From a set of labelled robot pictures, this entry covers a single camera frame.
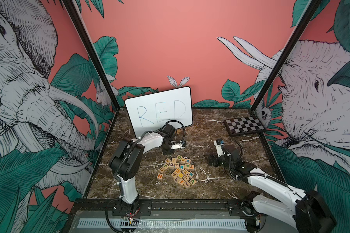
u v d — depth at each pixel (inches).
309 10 27.6
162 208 29.6
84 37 31.2
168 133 30.2
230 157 24.7
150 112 34.7
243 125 42.2
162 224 27.6
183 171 33.0
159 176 32.3
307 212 15.5
